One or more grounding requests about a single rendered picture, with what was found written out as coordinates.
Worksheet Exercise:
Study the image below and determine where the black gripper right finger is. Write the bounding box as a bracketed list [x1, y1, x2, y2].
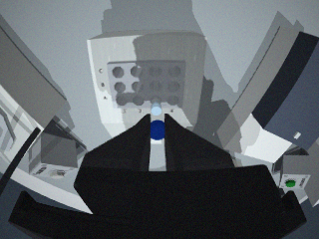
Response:
[164, 114, 235, 171]

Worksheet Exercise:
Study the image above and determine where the grey bench mat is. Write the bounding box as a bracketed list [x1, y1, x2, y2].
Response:
[0, 0, 319, 173]

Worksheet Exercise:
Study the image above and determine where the dark grey block with round holes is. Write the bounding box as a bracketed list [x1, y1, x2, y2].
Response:
[277, 187, 285, 198]

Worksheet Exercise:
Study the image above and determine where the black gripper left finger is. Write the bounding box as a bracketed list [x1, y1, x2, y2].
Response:
[79, 114, 151, 171]

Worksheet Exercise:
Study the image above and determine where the white block with round holes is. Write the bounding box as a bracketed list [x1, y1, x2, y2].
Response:
[87, 30, 207, 137]

